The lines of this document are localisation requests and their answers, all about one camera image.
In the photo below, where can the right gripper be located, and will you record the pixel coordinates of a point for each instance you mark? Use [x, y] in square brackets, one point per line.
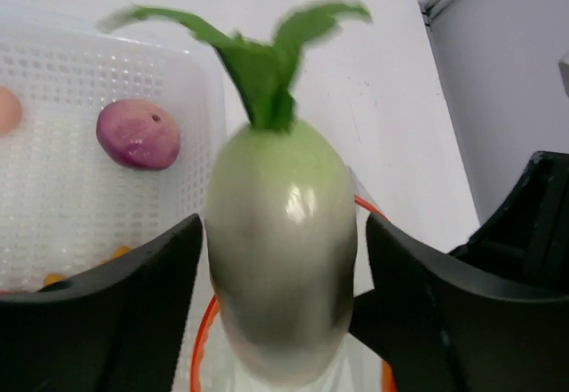
[526, 239]

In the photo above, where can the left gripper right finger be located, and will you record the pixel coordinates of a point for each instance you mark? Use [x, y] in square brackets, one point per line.
[443, 325]

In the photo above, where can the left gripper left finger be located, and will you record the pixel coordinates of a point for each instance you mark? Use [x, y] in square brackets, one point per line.
[116, 327]

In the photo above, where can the clear zip top bag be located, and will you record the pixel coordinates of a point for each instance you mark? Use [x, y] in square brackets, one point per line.
[214, 367]

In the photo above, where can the white radish with leaves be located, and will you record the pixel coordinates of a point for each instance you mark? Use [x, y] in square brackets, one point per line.
[280, 216]

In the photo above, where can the white plastic basket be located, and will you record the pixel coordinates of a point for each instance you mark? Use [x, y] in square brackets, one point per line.
[64, 202]

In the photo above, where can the purple onion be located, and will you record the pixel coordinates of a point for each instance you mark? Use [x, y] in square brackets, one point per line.
[138, 134]

